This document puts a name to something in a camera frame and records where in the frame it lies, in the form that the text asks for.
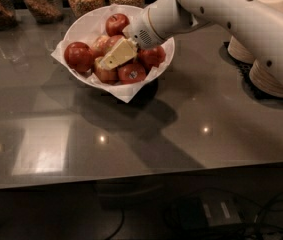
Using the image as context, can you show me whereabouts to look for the red yellow apple front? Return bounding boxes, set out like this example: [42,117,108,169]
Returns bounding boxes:
[93,57,119,85]

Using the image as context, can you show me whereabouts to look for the front stack paper bowls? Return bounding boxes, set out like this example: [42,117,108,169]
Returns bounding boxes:
[249,60,283,98]

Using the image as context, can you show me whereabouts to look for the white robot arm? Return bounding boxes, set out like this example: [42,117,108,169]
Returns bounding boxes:
[123,0,283,85]

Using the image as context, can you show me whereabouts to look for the black power adapter box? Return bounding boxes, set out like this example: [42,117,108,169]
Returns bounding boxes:
[176,195,245,231]

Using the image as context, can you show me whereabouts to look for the glass jar dark cereal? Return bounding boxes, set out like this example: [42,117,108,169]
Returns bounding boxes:
[23,0,63,24]

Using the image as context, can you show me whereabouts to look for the black rubber mat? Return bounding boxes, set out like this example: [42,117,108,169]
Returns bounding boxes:
[227,51,283,100]

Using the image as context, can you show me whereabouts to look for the black cables under table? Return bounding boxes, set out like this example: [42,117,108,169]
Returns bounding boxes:
[162,187,283,240]

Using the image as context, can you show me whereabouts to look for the red apple with sticker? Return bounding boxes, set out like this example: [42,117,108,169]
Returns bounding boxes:
[118,63,147,84]

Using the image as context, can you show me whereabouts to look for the white bowl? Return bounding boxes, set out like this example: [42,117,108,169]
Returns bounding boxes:
[60,4,176,91]

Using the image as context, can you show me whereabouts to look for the red apple top back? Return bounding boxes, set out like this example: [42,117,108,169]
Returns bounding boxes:
[105,13,130,36]

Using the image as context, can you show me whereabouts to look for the red apple right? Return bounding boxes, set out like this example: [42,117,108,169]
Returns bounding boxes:
[138,46,166,71]

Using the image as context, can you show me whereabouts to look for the white paper liner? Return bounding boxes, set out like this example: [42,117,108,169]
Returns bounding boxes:
[50,3,175,104]

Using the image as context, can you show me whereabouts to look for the red yellow apple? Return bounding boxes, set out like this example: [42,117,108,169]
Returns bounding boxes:
[93,57,119,85]
[103,35,123,53]

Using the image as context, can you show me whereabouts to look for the red apple far left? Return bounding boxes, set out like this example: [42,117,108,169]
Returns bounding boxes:
[64,42,94,73]

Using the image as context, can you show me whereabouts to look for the black cable on floor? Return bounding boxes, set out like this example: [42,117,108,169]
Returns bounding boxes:
[102,208,126,240]

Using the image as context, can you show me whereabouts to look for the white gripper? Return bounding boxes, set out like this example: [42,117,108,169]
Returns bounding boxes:
[100,6,157,70]

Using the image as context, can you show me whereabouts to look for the stack paper bowls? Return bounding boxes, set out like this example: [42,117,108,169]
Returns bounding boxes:
[227,0,283,64]
[249,60,283,98]

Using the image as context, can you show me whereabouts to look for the pale apple behind centre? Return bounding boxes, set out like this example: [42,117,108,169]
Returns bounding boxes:
[91,35,109,58]

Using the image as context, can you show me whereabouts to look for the back stack paper bowls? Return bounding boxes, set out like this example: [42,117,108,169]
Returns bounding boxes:
[227,0,283,64]

